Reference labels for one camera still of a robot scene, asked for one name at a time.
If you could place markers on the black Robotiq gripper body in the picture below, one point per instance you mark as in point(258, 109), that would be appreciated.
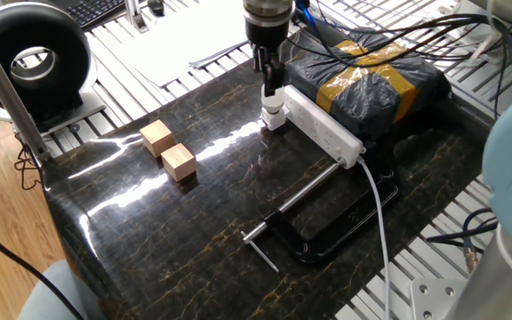
point(265, 35)

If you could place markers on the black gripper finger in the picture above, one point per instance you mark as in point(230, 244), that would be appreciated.
point(260, 60)
point(276, 75)

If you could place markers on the white plug-in bulb holder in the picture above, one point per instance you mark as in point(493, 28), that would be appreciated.
point(274, 119)

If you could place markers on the white power strip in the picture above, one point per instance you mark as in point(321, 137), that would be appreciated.
point(322, 124)

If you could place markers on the white paper sheet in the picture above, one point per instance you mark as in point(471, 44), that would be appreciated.
point(171, 49)

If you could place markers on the black wrapped package yellow tape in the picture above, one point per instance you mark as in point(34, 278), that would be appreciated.
point(371, 102)

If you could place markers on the black computer mouse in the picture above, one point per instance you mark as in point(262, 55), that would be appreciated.
point(156, 6)

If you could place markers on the light wooden cube block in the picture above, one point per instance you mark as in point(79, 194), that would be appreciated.
point(157, 138)
point(178, 162)

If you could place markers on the black keyboard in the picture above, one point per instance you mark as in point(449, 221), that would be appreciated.
point(96, 9)

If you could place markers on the black C-clamp steel screw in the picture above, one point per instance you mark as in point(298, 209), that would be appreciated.
point(318, 249)

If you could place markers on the silver perforated plate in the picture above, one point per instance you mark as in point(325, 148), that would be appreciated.
point(478, 26)

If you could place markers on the silver robot mounting plate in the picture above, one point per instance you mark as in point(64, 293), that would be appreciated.
point(434, 298)

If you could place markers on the light blue seat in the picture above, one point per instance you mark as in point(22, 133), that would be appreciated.
point(56, 293)

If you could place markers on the silver stand post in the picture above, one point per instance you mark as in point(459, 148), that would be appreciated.
point(136, 15)

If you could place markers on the aluminium frame post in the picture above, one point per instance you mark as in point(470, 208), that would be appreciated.
point(2, 89)

